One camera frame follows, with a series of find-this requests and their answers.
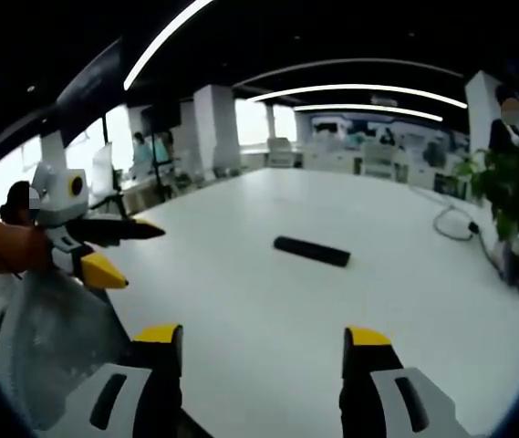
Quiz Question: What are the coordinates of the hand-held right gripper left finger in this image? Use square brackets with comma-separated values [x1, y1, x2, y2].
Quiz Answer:
[44, 323, 184, 438]

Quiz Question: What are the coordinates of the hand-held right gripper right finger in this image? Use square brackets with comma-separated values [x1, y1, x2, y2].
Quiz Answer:
[338, 325, 470, 438]

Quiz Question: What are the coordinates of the black remote control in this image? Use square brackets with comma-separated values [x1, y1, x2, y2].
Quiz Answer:
[273, 235, 352, 268]

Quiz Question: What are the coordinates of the black tripod stand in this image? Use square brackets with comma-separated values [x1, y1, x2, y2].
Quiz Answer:
[148, 130, 174, 202]

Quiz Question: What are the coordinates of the grey mesh office chair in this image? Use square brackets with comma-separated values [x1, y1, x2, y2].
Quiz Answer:
[0, 268, 132, 433]

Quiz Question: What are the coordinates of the black hanging screen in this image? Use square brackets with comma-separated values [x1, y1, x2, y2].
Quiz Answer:
[141, 100, 182, 136]

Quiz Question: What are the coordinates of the long ceiling light strip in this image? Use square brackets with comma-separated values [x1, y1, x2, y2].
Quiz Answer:
[245, 83, 469, 110]
[122, 0, 214, 91]

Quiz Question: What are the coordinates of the green potted plant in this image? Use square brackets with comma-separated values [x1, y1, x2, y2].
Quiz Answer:
[452, 146, 519, 256]

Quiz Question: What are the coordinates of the white cable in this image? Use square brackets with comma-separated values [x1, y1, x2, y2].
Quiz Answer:
[431, 203, 506, 275]

